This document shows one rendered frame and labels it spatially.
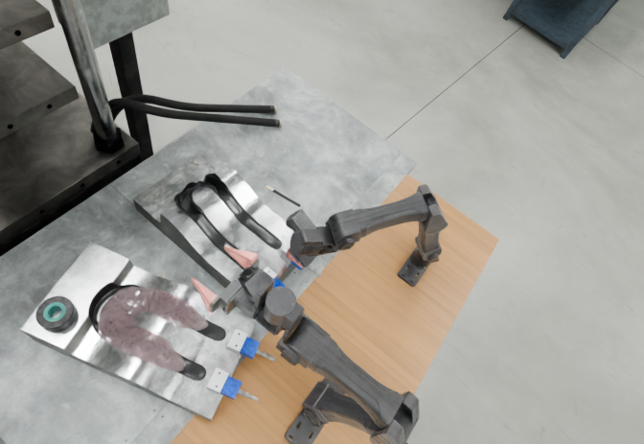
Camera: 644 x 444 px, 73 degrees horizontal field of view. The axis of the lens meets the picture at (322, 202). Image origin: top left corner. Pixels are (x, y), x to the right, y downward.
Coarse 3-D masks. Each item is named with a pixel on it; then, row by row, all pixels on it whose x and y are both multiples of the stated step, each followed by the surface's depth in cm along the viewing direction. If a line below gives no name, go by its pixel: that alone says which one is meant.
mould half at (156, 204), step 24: (192, 168) 143; (144, 192) 134; (168, 192) 136; (240, 192) 135; (144, 216) 136; (168, 216) 124; (216, 216) 130; (264, 216) 136; (192, 240) 124; (240, 240) 130; (288, 240) 133; (216, 264) 125; (264, 264) 127
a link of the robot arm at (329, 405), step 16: (320, 384) 108; (320, 400) 104; (336, 400) 100; (352, 400) 97; (320, 416) 104; (336, 416) 99; (352, 416) 93; (368, 416) 90; (400, 416) 85; (368, 432) 89
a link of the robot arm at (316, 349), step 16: (304, 320) 87; (304, 336) 84; (320, 336) 85; (304, 352) 83; (320, 352) 83; (336, 352) 84; (320, 368) 82; (336, 368) 82; (352, 368) 83; (336, 384) 84; (352, 384) 81; (368, 384) 82; (368, 400) 81; (384, 400) 81; (400, 400) 81; (416, 400) 82; (384, 416) 79; (416, 416) 85; (384, 432) 78; (400, 432) 78
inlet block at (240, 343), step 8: (232, 336) 115; (240, 336) 116; (232, 344) 114; (240, 344) 114; (248, 344) 116; (256, 344) 117; (240, 352) 116; (248, 352) 115; (256, 352) 116; (272, 360) 116
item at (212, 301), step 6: (198, 282) 87; (234, 282) 87; (198, 288) 87; (204, 288) 86; (228, 288) 86; (234, 288) 86; (204, 294) 85; (210, 294) 85; (222, 294) 85; (228, 294) 85; (204, 300) 88; (210, 300) 84; (216, 300) 84; (210, 306) 85; (216, 306) 86; (210, 312) 88
